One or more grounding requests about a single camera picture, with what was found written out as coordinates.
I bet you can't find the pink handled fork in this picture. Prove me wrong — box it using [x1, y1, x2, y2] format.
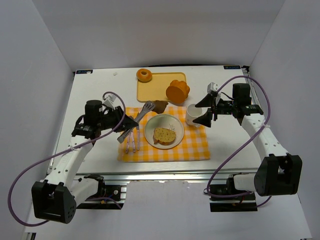
[130, 132, 136, 153]

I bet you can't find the yellow plastic tray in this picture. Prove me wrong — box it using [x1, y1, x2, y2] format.
[136, 72, 187, 103]

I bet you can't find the white ceramic mug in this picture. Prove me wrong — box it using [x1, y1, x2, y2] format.
[185, 104, 203, 127]

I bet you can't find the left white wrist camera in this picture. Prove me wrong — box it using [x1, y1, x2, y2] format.
[103, 94, 117, 109]

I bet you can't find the green white ceramic plate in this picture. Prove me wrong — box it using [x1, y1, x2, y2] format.
[144, 114, 185, 150]

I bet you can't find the aluminium frame rail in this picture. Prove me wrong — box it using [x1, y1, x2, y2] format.
[44, 170, 258, 187]

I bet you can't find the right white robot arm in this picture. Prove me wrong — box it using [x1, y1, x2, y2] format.
[193, 82, 302, 199]

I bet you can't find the brown chocolate muffin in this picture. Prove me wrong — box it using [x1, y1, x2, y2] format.
[152, 100, 168, 114]

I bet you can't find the blue table label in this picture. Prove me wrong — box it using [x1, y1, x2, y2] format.
[223, 65, 241, 70]
[75, 69, 93, 75]

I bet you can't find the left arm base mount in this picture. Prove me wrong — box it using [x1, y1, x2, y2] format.
[69, 174, 125, 210]

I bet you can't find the sliced loaf bread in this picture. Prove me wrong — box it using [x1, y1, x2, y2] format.
[153, 127, 176, 146]

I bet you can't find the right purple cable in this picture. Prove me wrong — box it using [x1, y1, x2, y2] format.
[203, 75, 272, 208]

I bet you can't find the ring doughnut bread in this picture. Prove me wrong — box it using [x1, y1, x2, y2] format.
[136, 68, 152, 83]

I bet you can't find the yellow checkered cloth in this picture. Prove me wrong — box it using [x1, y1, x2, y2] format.
[117, 106, 211, 163]

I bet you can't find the right blue table label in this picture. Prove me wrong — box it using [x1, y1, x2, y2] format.
[223, 65, 241, 70]

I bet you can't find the purple cable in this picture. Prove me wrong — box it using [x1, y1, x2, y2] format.
[203, 75, 272, 208]
[7, 90, 127, 227]

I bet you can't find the pink handled knife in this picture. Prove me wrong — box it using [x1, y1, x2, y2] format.
[136, 123, 140, 151]

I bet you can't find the left blue table label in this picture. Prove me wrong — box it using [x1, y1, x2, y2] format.
[75, 69, 93, 75]

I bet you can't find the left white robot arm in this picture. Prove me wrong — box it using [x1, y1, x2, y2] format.
[31, 100, 137, 224]

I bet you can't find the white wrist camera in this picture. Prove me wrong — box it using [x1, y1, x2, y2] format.
[207, 82, 219, 95]
[103, 94, 117, 109]

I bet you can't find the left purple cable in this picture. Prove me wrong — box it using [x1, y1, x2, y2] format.
[7, 90, 127, 227]

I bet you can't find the large orange bundt cake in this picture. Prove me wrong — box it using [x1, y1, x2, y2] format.
[165, 79, 190, 104]

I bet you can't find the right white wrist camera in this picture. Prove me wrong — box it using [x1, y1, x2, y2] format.
[207, 82, 219, 95]

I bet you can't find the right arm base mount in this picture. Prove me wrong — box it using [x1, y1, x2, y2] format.
[209, 174, 258, 213]

